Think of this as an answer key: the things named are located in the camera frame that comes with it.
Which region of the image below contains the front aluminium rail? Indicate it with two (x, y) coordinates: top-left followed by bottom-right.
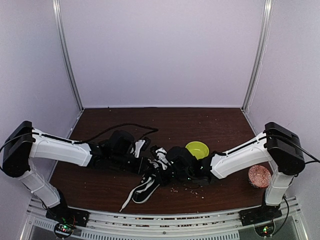
(18, 197), (311, 240)

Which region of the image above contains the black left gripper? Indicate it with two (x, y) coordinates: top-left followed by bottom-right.
(110, 152), (155, 176)

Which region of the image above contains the white shoelace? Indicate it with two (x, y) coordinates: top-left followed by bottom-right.
(119, 145), (170, 213)

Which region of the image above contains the right aluminium frame post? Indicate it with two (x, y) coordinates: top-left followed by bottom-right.
(241, 0), (274, 113)

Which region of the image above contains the black white canvas sneaker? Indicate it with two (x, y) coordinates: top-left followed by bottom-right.
(131, 167), (160, 204)

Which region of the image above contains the aluminium frame post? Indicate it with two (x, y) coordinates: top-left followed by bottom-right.
(52, 0), (84, 112)
(241, 0), (274, 113)

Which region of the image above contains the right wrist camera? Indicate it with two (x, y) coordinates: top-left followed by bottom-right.
(150, 145), (171, 171)

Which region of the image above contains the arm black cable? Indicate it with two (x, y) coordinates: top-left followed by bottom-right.
(0, 124), (160, 161)
(264, 128), (320, 226)

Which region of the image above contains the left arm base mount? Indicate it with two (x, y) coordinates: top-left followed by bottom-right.
(45, 208), (90, 239)

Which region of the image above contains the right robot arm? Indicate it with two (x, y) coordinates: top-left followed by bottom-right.
(155, 122), (306, 221)

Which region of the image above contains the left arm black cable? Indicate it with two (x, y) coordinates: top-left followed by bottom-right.
(0, 124), (160, 161)

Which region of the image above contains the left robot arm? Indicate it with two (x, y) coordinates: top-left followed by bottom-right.
(0, 121), (151, 222)

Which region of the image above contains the lime green bowl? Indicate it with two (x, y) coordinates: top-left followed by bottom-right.
(185, 141), (210, 160)

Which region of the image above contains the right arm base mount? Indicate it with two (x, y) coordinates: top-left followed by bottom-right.
(239, 205), (283, 238)

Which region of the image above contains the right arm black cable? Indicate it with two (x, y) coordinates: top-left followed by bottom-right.
(264, 128), (320, 226)

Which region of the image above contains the left aluminium frame post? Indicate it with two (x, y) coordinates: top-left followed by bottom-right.
(52, 0), (84, 112)

